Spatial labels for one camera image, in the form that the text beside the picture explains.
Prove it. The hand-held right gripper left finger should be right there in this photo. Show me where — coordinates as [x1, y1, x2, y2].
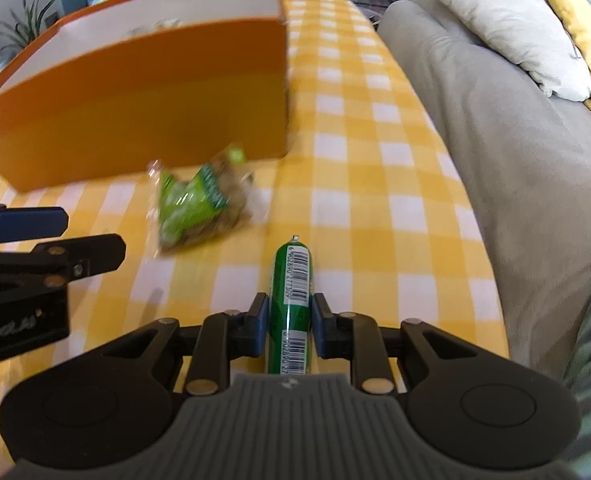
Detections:
[100, 292, 270, 395]

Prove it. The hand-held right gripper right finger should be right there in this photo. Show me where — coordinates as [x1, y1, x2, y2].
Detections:
[310, 291, 481, 395]

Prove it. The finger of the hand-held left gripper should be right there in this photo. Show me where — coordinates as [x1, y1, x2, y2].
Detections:
[0, 204, 70, 243]
[0, 233, 127, 295]

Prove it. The green sausage stick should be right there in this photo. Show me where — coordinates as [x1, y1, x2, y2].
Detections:
[266, 235, 313, 376]

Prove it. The green clear snack packet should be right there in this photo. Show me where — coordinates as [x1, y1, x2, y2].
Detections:
[145, 144, 258, 256]

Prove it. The large orange cardboard box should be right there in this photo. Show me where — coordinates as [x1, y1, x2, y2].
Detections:
[0, 0, 292, 193]

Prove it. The yellow checked tablecloth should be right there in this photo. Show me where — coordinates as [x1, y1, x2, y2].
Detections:
[0, 0, 509, 480]

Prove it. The grey beige sofa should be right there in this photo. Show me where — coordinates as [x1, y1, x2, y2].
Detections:
[378, 0, 591, 386]

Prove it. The beige sofa cushion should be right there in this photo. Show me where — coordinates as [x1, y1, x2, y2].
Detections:
[415, 0, 591, 101]

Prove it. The yellow sofa cushion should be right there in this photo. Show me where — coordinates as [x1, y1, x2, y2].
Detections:
[535, 0, 591, 126]

